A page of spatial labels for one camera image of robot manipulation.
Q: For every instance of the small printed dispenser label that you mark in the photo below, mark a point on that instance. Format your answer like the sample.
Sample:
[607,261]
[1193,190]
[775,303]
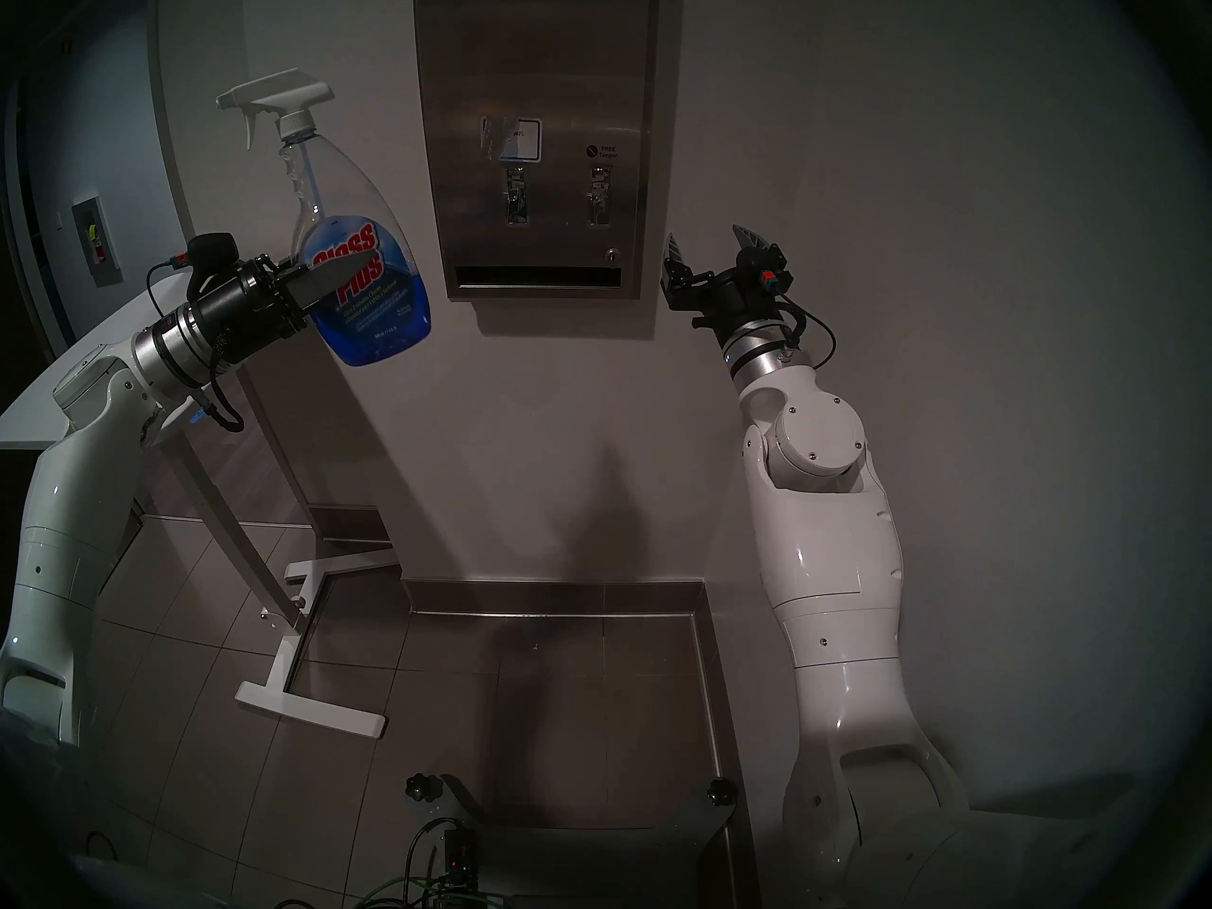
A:
[602,152]

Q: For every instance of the black power box red switch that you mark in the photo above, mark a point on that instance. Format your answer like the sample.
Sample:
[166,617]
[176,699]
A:
[459,860]

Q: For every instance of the grey wall alarm box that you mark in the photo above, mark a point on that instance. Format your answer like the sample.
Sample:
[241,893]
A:
[99,244]

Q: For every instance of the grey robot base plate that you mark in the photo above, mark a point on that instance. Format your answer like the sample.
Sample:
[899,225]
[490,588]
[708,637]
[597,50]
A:
[587,860]

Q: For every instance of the white blue-edged sticker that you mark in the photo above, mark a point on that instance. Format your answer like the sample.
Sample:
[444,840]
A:
[521,140]

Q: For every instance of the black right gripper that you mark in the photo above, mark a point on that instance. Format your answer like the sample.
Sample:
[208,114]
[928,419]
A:
[729,296]

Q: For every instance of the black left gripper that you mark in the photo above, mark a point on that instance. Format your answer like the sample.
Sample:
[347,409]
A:
[251,311]

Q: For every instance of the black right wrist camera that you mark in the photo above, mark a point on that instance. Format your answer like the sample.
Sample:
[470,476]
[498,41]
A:
[772,268]

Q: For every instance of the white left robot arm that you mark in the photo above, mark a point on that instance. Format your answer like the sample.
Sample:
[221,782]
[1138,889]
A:
[66,519]

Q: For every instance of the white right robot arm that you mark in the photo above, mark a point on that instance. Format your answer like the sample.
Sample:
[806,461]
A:
[833,557]

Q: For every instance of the white table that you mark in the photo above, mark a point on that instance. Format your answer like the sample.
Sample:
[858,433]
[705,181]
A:
[312,713]

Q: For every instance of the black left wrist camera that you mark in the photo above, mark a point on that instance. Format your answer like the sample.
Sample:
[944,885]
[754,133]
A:
[210,252]

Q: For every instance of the black star knob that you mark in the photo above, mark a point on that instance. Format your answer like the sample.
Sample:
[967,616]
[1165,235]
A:
[721,792]
[422,787]

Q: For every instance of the blue glass cleaner spray bottle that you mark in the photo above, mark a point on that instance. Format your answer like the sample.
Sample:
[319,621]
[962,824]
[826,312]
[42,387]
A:
[374,329]

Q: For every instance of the stainless steel wall dispenser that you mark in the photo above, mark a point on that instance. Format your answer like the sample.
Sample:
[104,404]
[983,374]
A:
[540,64]

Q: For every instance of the metal dispenser lever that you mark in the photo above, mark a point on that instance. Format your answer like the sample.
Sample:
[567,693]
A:
[514,197]
[598,202]

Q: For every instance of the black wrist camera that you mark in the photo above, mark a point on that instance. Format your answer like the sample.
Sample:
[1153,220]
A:
[772,268]
[210,252]

